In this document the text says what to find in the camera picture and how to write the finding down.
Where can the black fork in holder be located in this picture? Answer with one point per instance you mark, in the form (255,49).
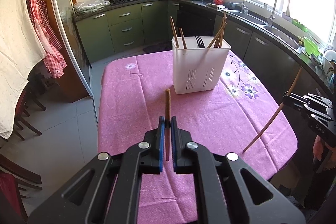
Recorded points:
(200,42)

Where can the person's right hand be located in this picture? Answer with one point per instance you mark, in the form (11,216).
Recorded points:
(318,148)

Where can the pink floral tablecloth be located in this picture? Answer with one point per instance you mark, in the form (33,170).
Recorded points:
(225,119)

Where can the small chrome faucet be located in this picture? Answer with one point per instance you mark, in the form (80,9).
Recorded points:
(244,8)

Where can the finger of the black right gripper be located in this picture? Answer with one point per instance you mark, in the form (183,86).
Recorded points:
(297,102)
(326,113)

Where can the green kitchen cabinets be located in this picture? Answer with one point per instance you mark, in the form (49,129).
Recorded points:
(118,30)

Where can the black sleeved right forearm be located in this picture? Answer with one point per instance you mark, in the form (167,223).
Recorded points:
(317,192)

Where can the red checkered apron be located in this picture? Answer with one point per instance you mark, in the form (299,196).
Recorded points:
(54,61)

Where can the white hanging cloth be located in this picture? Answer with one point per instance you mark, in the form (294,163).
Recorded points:
(21,50)

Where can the white plastic utensil holder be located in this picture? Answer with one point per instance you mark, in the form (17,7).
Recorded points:
(197,69)

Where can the plastic bag on counter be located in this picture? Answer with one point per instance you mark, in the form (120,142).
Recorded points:
(87,7)

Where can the dark wooden chair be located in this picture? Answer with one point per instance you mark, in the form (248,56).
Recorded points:
(23,113)

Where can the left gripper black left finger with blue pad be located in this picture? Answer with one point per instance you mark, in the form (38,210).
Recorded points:
(107,189)

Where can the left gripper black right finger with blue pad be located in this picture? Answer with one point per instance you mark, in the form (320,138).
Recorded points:
(228,190)

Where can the chrome kitchen faucet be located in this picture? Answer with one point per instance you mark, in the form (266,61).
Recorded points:
(271,18)

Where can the brown chopstick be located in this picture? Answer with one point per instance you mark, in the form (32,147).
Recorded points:
(167,123)

